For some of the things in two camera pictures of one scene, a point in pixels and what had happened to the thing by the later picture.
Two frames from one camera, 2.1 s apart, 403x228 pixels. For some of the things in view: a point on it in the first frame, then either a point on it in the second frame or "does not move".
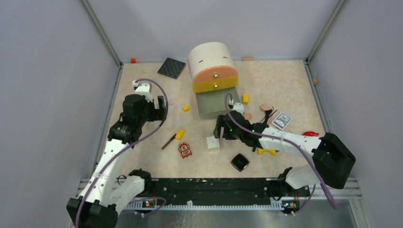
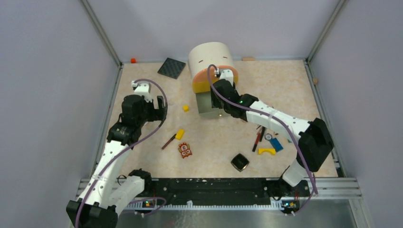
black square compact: x=239 y=162 does not move
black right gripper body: x=229 y=134 -> x=217 y=103
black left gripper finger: x=160 y=113 does not move
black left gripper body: x=148 y=113 does not move
